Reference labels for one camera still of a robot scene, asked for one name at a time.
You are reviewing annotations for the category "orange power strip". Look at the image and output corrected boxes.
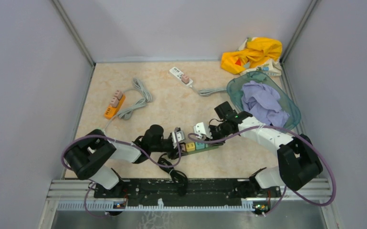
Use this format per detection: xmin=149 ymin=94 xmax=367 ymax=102
xmin=104 ymin=95 xmax=126 ymax=120

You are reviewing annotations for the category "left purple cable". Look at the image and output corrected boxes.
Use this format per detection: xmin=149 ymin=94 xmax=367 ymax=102
xmin=60 ymin=133 xmax=184 ymax=219

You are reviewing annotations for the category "teal plug on green strip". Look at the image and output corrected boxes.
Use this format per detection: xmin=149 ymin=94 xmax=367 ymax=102
xmin=195 ymin=142 xmax=205 ymax=150

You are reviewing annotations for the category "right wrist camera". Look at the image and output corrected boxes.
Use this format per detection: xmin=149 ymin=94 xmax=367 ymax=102
xmin=193 ymin=122 xmax=212 ymax=139

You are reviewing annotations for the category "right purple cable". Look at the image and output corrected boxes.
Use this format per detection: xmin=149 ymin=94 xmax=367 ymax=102
xmin=188 ymin=125 xmax=337 ymax=219

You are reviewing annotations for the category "green power strip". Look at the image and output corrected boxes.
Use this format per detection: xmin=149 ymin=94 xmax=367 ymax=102
xmin=181 ymin=143 xmax=219 ymax=156

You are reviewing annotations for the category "yellow plug on green strip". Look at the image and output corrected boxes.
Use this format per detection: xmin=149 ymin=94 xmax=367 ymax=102
xmin=185 ymin=142 xmax=196 ymax=152

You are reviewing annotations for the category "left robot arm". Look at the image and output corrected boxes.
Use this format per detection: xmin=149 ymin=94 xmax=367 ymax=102
xmin=61 ymin=125 xmax=185 ymax=198

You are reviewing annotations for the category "pink plug lower orange strip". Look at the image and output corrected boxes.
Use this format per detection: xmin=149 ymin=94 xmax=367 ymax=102
xmin=109 ymin=97 xmax=119 ymax=108

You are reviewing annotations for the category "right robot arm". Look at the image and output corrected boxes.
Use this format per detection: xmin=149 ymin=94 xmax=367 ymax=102
xmin=209 ymin=102 xmax=323 ymax=197

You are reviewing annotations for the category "black power cord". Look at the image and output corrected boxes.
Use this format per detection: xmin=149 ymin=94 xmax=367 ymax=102
xmin=157 ymin=153 xmax=189 ymax=197

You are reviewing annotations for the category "pink plug on white strip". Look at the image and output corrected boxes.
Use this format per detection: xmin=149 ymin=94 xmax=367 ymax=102
xmin=181 ymin=74 xmax=190 ymax=84

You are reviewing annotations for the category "yellow cloth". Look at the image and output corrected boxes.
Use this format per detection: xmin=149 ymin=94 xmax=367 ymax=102
xmin=220 ymin=37 xmax=283 ymax=76

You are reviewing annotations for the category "purple cable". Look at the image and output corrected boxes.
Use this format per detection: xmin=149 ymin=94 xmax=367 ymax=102
xmin=60 ymin=133 xmax=184 ymax=219
xmin=188 ymin=125 xmax=337 ymax=219

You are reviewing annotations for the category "grey cable of white strip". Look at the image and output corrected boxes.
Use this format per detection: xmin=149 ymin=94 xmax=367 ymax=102
xmin=190 ymin=84 xmax=229 ymax=97

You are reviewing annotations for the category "white power strip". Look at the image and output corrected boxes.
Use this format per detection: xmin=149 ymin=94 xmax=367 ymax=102
xmin=169 ymin=67 xmax=193 ymax=87

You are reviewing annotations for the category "purple cloth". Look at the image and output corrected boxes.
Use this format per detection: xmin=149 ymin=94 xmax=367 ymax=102
xmin=241 ymin=81 xmax=290 ymax=127

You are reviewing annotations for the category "grey coiled cable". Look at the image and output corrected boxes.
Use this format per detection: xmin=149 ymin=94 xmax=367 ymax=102
xmin=102 ymin=77 xmax=154 ymax=132

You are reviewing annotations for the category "pink plug on green strip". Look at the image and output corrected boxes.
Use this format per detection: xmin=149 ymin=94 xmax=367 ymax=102
xmin=179 ymin=143 xmax=187 ymax=152

